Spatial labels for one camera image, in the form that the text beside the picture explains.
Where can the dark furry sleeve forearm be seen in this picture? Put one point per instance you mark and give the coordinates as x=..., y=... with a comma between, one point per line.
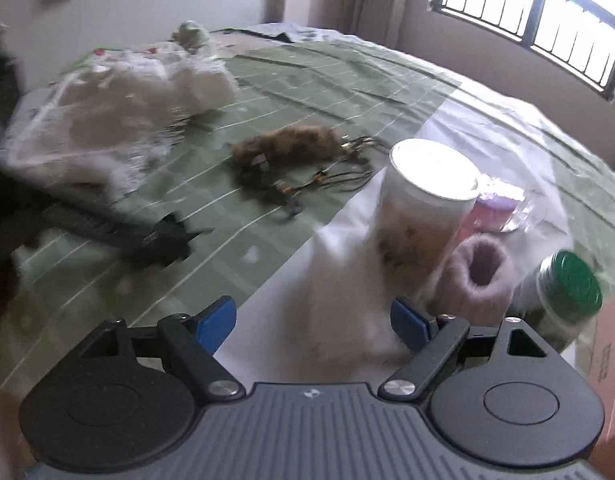
x=16, y=229

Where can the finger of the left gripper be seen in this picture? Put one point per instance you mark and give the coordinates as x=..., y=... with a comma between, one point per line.
x=191, y=235

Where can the pink purple plastic package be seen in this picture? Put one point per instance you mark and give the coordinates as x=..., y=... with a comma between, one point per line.
x=501, y=208

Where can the white fringed blanket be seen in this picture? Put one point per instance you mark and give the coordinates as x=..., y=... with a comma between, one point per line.
x=118, y=113

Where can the green lid jar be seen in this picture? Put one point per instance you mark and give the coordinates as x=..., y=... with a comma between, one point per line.
x=559, y=297

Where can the clear jar cream lid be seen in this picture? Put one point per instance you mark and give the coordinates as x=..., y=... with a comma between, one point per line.
x=426, y=195

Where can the pink cardboard box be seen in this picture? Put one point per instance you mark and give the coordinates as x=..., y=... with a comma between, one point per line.
x=595, y=358

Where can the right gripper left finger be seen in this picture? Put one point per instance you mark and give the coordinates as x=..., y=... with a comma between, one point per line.
x=189, y=344

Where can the green white cloth lump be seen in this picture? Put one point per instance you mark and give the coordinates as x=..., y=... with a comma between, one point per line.
x=193, y=38

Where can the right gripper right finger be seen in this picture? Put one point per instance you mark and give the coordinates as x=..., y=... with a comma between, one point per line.
x=434, y=342

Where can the brown furry toy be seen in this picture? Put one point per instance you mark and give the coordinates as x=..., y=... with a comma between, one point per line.
x=297, y=145

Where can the window with black frame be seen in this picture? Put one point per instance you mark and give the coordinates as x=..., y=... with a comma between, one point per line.
x=577, y=35

